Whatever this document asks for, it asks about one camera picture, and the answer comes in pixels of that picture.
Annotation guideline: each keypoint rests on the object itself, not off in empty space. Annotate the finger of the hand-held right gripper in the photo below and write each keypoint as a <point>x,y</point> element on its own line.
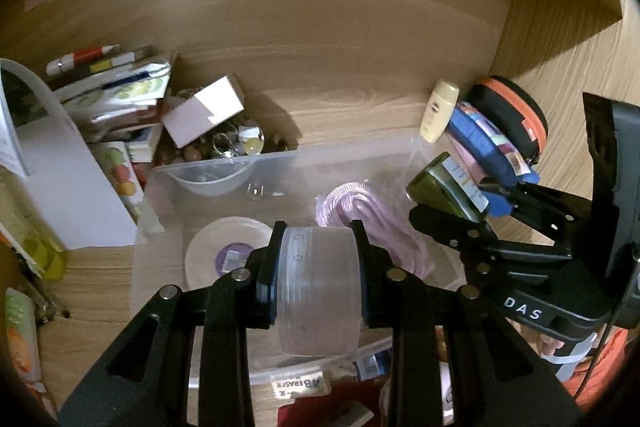
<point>540,212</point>
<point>450,234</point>

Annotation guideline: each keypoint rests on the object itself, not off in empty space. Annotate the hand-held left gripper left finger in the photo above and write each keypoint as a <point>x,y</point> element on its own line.
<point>265,302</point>

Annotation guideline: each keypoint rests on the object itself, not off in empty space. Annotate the white file holder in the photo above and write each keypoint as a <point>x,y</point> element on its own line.
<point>70,177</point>

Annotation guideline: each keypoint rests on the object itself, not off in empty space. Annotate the white cardboard box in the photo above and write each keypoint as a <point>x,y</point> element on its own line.
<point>202,114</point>

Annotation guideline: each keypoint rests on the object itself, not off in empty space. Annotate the person's right hand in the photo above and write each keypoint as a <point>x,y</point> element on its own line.
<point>550,347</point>

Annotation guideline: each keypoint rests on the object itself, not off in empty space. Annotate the translucent tape roll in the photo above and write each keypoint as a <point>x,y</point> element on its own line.
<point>317,287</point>

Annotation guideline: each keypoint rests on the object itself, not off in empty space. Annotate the clear plastic storage bin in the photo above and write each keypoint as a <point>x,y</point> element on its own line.
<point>300,167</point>

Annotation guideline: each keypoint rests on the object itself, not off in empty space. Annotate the blue pencil case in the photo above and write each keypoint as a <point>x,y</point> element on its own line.
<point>480,142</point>

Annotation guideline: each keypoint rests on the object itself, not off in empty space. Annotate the macaron print box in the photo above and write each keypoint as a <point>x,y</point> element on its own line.
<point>122,182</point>

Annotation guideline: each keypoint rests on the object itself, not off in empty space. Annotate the round silver compact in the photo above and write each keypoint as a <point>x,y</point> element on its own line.
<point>251,139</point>

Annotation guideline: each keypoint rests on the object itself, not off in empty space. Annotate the white bowl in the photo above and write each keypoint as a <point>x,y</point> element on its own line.
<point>210,179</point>

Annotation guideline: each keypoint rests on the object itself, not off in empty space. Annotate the white paper note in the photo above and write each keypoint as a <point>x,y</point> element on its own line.
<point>10,142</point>

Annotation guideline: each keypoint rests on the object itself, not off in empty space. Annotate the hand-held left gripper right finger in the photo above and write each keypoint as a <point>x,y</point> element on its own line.
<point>367,307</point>

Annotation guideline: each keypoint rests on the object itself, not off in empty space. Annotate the wooden desktop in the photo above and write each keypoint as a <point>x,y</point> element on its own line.
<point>95,287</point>

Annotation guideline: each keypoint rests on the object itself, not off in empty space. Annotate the cream sunscreen bottle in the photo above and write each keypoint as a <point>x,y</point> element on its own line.
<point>440,112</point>

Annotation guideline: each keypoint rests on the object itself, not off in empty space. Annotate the red cloth pouch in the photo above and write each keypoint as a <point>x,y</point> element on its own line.
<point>320,409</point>

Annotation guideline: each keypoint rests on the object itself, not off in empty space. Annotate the eraser with paper sleeve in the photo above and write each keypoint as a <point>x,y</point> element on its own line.
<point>302,388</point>

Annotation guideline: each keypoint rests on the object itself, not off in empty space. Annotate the green glass bottle white label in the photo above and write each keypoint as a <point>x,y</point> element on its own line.
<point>440,187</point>

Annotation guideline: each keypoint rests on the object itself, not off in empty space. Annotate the person's orange clothing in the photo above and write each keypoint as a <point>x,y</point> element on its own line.
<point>607,367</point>

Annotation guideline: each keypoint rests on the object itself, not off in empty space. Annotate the red white marker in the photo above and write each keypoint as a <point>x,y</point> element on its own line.
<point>85,56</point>

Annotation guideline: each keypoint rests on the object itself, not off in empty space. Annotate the round white container purple label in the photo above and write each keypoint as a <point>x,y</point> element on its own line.
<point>220,247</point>

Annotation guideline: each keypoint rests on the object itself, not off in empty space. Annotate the stack of books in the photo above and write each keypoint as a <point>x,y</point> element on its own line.
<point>120,97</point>

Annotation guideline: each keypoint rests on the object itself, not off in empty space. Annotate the blue staple box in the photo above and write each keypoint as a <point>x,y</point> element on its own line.
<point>372,364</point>

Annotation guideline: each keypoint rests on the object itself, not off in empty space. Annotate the orange white tube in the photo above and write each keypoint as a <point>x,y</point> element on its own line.
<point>20,337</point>

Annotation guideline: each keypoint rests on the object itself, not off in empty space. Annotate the black orange zip case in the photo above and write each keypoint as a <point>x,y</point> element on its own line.
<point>520,117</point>

